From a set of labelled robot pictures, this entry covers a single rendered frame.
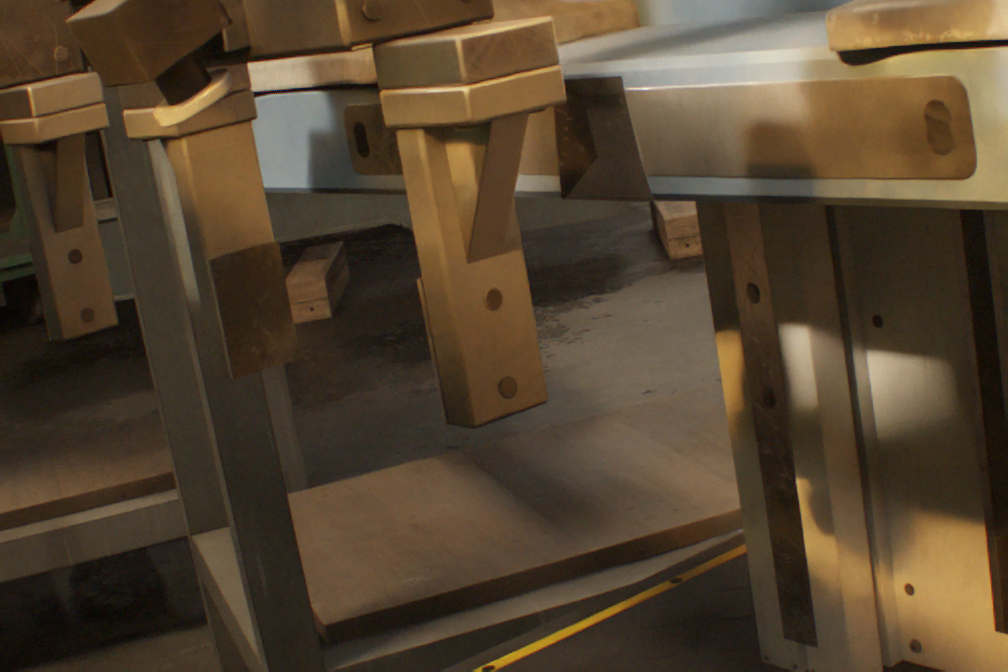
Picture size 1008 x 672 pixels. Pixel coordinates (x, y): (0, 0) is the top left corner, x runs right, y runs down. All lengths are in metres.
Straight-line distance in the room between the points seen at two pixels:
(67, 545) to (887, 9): 1.70
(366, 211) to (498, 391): 3.76
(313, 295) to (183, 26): 3.62
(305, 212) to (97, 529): 2.14
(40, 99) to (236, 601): 1.17
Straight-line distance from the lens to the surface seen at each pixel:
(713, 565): 1.26
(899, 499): 1.03
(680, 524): 1.70
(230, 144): 0.57
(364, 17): 0.44
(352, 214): 4.21
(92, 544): 2.19
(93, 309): 0.70
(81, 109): 0.67
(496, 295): 0.45
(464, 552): 1.72
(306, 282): 4.08
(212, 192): 0.56
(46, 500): 2.24
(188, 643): 2.24
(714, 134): 0.69
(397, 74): 0.44
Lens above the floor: 0.78
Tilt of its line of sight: 11 degrees down
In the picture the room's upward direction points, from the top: 10 degrees counter-clockwise
